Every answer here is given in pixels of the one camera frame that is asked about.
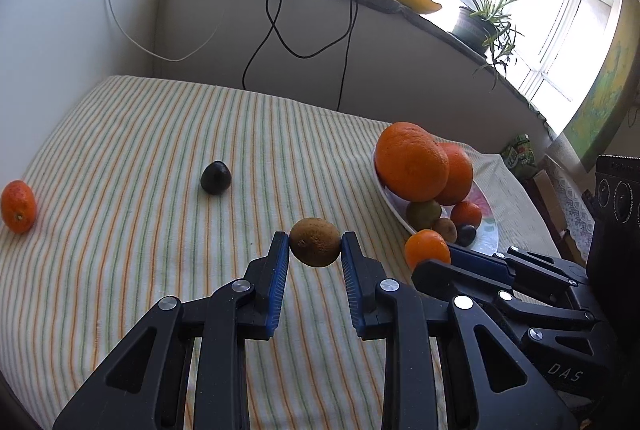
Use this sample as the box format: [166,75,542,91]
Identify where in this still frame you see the black cable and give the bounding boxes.
[242,0,358,111]

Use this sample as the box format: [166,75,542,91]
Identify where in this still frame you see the medium tangerine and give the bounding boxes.
[404,230,452,271]

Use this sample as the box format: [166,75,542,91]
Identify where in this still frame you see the white floral plate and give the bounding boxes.
[372,145,501,257]

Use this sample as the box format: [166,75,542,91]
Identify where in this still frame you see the green round fruit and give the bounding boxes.
[405,200,443,231]

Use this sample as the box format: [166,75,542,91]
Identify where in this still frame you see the small tangerine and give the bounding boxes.
[450,201,483,231]
[0,180,38,235]

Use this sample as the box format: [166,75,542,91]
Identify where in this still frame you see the yellow green wall poster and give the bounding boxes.
[562,0,640,171]

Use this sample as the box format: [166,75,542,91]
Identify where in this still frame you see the green packet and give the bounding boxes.
[500,134,537,178]

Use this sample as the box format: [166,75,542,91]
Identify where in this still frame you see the large orange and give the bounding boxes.
[375,122,450,203]
[437,142,474,207]

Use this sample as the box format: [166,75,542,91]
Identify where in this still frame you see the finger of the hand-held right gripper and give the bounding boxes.
[412,259,609,361]
[445,242,591,295]

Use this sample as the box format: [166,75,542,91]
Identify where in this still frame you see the white lace cloth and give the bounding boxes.
[542,155,598,261]

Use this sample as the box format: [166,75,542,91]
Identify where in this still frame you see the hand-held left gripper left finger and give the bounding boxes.
[52,231,292,430]

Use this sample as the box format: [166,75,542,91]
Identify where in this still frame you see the potted green plant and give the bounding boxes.
[440,0,526,90]

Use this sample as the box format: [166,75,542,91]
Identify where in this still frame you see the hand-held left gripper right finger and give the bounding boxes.
[340,231,578,430]

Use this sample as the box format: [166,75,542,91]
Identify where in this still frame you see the brown round fruit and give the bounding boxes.
[431,217,458,244]
[289,217,342,267]

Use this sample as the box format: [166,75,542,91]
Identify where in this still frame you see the brown wooden furniture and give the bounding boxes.
[522,170,568,241]

